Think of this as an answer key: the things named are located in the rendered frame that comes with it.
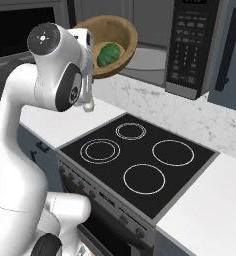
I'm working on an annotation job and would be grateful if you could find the black base cupboard handle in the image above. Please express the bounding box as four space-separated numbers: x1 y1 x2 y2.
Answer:
29 149 38 164

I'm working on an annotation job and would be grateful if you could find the black cupboard door handle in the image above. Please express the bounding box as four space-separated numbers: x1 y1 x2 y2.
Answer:
214 6 236 93

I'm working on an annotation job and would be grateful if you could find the black drawer handle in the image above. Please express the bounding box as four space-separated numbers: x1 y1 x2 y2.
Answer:
35 141 51 154

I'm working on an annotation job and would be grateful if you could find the green broccoli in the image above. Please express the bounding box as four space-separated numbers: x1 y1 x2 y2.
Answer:
96 41 123 68

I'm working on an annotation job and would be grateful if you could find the brown wooden bowl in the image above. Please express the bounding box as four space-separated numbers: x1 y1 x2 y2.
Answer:
72 14 139 80

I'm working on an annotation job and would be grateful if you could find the grey-blue base cupboard door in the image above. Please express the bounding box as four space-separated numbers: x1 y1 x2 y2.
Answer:
24 146 65 194

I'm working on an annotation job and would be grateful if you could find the grey-blue drawer front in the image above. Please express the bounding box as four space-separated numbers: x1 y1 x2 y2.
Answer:
16 125 62 161

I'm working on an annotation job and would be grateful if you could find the grey oven front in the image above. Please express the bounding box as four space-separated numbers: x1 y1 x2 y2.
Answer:
55 152 158 256

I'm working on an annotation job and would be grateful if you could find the black hob with white rings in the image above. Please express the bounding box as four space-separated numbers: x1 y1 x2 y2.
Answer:
58 112 221 221

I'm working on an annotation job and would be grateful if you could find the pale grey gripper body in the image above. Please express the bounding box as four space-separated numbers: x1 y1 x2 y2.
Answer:
79 45 96 113

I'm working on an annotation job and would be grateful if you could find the grey-blue base cupboard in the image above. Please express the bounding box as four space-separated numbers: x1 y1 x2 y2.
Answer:
154 229 188 256

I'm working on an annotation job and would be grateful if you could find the microwave start button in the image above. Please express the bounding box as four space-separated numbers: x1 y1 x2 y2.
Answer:
186 75 199 85

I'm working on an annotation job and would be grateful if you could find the microwave door with dark window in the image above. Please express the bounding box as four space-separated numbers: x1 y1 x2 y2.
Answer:
0 0 75 92

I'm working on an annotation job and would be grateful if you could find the black and grey microwave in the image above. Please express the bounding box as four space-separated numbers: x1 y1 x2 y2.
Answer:
67 0 232 101

